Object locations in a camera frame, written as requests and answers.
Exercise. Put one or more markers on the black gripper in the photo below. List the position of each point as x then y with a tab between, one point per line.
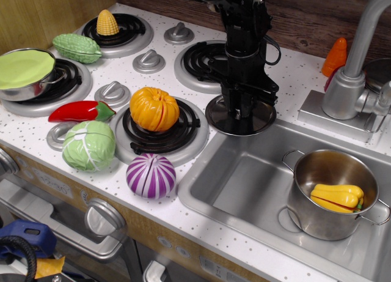
244	81

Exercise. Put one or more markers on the steel pot lid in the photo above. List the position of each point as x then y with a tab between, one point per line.
260	118

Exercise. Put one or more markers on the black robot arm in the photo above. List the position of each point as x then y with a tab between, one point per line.
246	23

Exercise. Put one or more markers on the silver stove knob back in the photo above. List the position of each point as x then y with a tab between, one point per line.
178	35

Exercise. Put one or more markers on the silver stove knob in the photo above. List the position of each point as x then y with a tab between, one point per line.
56	136
178	35
149	62
115	94

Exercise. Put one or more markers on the silver stove knob middle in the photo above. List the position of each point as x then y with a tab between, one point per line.
149	62

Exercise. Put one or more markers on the silver stove knob front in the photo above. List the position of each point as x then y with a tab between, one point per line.
115	94

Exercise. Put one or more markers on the silver stove knob nearest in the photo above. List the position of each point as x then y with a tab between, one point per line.
56	136

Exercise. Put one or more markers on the back right burner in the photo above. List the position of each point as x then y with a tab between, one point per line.
191	67

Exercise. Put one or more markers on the burner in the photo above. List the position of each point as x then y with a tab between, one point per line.
191	67
133	36
74	84
179	144

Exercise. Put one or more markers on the front right burner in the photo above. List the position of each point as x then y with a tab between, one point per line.
179	144

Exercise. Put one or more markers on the silver sink basin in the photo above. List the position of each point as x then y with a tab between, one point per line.
260	186

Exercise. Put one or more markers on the orange toy pumpkin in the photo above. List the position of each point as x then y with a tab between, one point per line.
154	109

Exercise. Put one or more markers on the orange toy carrot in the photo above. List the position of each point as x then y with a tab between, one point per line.
336	57

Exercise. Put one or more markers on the silver faucet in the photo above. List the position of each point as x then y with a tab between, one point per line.
347	107

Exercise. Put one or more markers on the purple toy onion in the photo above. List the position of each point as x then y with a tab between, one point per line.
151	176

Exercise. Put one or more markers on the back left burner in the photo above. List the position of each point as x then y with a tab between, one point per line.
133	36

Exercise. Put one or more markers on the steel pot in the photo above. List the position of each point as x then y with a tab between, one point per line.
330	167

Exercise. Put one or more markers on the steel bowl behind faucet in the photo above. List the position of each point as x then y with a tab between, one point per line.
377	73

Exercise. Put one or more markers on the yellow toy bell pepper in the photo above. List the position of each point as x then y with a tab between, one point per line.
338	198

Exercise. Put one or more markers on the yellow toy corn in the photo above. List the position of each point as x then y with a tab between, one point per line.
107	24

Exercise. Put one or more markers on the red toy chili pepper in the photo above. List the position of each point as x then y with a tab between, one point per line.
81	111

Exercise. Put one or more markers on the green toy cabbage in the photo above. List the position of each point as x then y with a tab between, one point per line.
89	146

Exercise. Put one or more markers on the front left burner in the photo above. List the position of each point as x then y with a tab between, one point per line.
74	84

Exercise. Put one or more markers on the green toy bitter gourd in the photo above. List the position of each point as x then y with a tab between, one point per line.
78	48

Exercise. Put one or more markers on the steel pan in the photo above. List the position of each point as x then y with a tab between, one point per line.
30	91

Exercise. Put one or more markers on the green plate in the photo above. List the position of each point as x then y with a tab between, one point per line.
24	67

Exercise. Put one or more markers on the silver oven knob left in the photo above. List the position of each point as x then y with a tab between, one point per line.
8	164

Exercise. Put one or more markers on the blue tool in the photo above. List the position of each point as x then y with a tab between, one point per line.
39	236

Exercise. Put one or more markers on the yellow tape piece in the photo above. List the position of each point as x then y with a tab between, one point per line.
49	266

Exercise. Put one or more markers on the silver dishwasher handle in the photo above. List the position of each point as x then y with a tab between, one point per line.
155	272

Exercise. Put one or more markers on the silver oven handle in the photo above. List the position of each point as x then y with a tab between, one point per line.
28	206

